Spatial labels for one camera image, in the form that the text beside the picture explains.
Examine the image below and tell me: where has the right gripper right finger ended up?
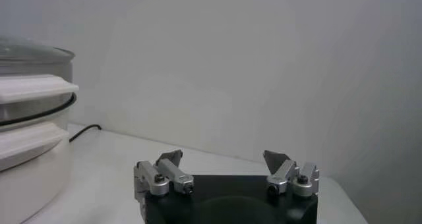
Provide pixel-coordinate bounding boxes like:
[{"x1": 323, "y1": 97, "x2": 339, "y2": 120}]
[{"x1": 262, "y1": 150, "x2": 320, "y2": 198}]

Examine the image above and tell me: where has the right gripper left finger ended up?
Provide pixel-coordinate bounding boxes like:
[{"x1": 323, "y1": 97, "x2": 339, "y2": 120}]
[{"x1": 133, "y1": 149, "x2": 195, "y2": 200}]

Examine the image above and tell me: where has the white electric cooking pot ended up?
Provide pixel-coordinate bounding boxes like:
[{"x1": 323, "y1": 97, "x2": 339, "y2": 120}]
[{"x1": 0, "y1": 113, "x2": 72, "y2": 224}]

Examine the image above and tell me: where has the black pot power cord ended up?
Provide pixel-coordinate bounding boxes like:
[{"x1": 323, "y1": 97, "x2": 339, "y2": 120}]
[{"x1": 68, "y1": 123, "x2": 102, "y2": 144}]

